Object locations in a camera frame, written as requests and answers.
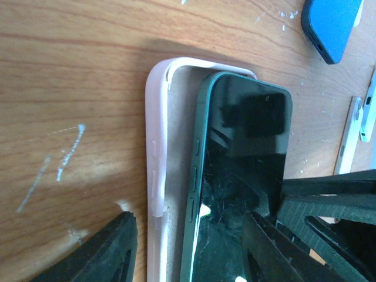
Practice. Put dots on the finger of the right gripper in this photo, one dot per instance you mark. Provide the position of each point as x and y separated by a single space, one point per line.
332 219

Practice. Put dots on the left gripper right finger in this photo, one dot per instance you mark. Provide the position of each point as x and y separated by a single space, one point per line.
270 256

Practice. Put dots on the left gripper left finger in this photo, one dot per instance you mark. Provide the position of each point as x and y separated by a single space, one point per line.
109 255

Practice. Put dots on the white phone black screen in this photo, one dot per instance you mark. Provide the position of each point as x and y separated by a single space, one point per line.
350 137

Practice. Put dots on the pink phone case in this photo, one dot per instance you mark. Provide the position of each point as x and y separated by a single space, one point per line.
170 106

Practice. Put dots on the pale blue phone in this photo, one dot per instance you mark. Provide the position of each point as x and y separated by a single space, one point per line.
368 120

